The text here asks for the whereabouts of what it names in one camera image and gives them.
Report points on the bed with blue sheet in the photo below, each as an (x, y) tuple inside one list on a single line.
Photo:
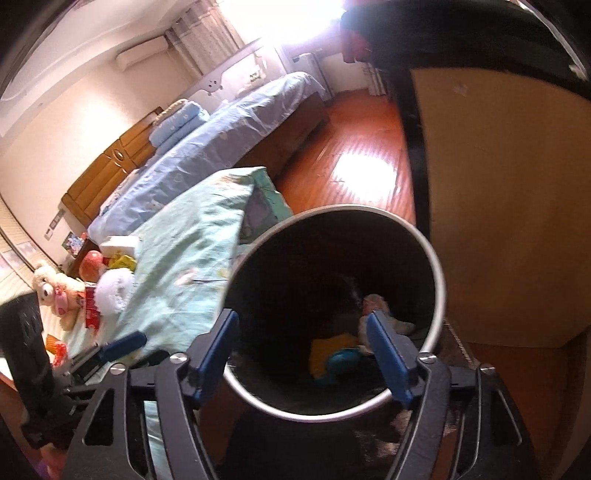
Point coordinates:
[(198, 152)]

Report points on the red cloth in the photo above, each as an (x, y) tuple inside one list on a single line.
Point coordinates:
[(355, 39)]

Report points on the wooden headboard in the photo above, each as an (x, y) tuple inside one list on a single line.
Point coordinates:
[(106, 170)]

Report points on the crumpled tissue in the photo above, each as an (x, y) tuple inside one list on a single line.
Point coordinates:
[(397, 323)]

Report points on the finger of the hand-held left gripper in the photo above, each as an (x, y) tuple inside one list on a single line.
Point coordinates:
[(154, 359), (124, 346)]

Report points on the folded blue quilts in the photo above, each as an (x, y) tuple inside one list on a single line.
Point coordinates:
[(178, 122)]

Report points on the white box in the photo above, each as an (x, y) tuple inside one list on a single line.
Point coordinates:
[(117, 244)]

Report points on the white air conditioner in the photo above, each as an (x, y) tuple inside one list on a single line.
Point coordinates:
[(141, 53)]

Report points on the framed picture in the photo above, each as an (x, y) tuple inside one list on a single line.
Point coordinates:
[(74, 243)]

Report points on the red snack packet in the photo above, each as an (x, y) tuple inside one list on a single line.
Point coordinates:
[(92, 304)]

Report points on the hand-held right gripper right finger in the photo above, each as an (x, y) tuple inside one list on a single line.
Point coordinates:
[(388, 360)]

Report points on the yellow snack packet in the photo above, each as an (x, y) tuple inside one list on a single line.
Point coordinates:
[(122, 263)]

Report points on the black metal-rimmed trash bin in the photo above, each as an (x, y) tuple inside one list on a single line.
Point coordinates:
[(300, 277)]

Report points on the orange packet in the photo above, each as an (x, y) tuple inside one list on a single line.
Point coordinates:
[(56, 348)]

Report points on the teal plastic item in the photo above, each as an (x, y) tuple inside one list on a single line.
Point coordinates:
[(344, 362)]

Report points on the white appliance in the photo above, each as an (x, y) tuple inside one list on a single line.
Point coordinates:
[(309, 74)]

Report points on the red apple toy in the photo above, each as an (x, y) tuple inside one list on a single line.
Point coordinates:
[(91, 266)]

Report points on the white fluffy tissue wad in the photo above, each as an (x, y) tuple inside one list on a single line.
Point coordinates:
[(113, 288)]

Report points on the yellow wrapper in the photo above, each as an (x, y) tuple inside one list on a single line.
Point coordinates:
[(330, 350)]

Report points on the pink cloth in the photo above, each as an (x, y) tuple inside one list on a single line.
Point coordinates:
[(53, 461)]

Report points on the white bed guard panel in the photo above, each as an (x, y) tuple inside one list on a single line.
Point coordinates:
[(235, 69)]

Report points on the cream teddy bear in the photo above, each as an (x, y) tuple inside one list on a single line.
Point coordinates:
[(53, 288)]

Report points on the patterned curtain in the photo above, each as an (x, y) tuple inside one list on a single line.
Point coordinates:
[(203, 32)]

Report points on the wall switch panel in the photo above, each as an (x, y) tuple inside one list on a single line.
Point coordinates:
[(53, 224)]

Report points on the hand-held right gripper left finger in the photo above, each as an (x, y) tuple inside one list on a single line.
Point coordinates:
[(217, 350)]

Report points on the teal printed blanket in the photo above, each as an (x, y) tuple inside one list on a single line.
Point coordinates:
[(184, 258)]

